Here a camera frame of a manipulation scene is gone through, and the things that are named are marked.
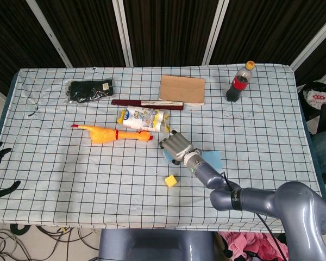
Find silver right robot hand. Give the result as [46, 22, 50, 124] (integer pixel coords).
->
[159, 130, 195, 166]

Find blue sponge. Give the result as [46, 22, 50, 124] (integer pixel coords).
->
[162, 148, 177, 165]

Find large blue foam cube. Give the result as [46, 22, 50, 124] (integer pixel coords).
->
[202, 150, 224, 172]

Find white snack bag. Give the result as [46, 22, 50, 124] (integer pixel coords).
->
[117, 105, 171, 134]

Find brown paper notebook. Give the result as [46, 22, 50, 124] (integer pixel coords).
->
[159, 74, 206, 107]

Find dark red flat box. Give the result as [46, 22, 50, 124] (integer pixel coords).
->
[111, 99, 185, 111]

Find checkered light blue tablecloth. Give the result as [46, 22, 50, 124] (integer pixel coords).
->
[0, 64, 326, 233]

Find yellow rubber chicken toy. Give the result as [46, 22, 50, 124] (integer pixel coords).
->
[71, 124, 154, 146]

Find cola bottle yellow cap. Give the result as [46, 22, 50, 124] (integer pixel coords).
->
[225, 60, 255, 103]

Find grey-blue robot torso base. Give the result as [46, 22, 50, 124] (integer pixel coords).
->
[98, 229, 215, 261]

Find black gloves in bag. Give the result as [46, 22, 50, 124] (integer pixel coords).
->
[64, 78, 115, 104]

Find pink cloth pile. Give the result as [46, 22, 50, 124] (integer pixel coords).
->
[218, 231, 289, 261]

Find white bag red print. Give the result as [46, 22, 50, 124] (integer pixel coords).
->
[301, 81, 326, 120]

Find tangled floor cables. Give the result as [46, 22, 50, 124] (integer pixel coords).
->
[0, 222, 100, 261]

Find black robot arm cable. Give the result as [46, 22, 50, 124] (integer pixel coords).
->
[221, 170, 289, 261]

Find white partition post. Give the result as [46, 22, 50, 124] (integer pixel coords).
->
[202, 0, 230, 66]
[289, 20, 326, 71]
[26, 0, 73, 68]
[111, 0, 134, 67]

